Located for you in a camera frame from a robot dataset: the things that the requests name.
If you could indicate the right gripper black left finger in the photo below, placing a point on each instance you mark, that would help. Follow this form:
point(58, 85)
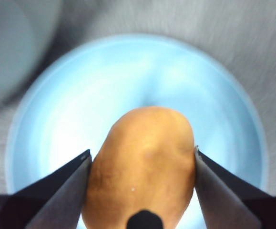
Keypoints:
point(49, 205)

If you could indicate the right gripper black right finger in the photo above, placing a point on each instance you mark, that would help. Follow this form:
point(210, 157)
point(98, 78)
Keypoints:
point(230, 205)

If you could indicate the brown potato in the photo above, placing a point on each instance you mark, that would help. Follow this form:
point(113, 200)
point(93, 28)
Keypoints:
point(142, 167)

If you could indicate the blue round plate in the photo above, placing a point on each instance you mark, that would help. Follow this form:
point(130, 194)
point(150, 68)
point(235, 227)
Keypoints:
point(104, 83)

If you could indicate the pale green electric steamer pot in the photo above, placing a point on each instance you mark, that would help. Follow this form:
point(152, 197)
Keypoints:
point(6, 47)

